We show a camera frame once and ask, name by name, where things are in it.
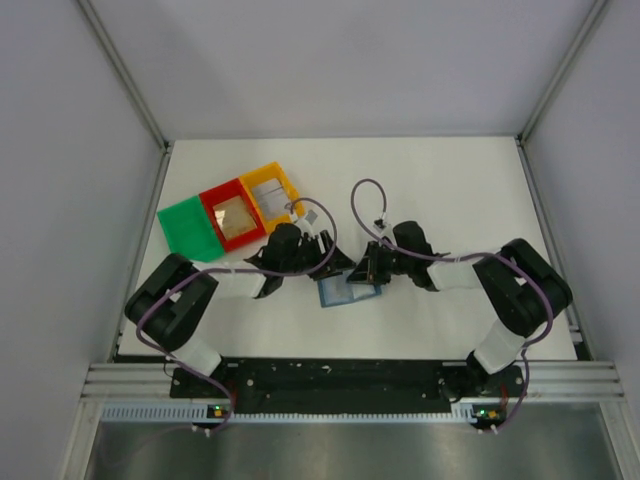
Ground green plastic bin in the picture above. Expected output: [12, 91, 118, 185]
[157, 196, 225, 262]

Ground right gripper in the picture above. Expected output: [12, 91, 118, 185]
[347, 240, 414, 285]

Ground gold cards in red bin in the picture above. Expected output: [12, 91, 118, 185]
[212, 196, 256, 241]

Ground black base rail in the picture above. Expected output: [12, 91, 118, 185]
[170, 357, 524, 415]

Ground white cable duct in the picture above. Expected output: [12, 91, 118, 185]
[99, 402, 506, 426]

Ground yellow plastic bin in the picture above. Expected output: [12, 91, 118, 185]
[239, 162, 305, 234]

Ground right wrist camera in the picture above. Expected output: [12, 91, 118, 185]
[373, 215, 392, 236]

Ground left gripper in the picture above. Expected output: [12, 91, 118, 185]
[281, 230, 356, 281]

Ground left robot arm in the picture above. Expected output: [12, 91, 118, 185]
[124, 223, 356, 397]

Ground silver cards in yellow bin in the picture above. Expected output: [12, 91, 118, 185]
[250, 178, 291, 221]

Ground blue leather card holder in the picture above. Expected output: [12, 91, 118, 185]
[318, 276, 382, 308]

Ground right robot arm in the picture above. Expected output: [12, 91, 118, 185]
[347, 221, 573, 396]

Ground red plastic bin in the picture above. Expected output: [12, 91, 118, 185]
[199, 178, 266, 253]

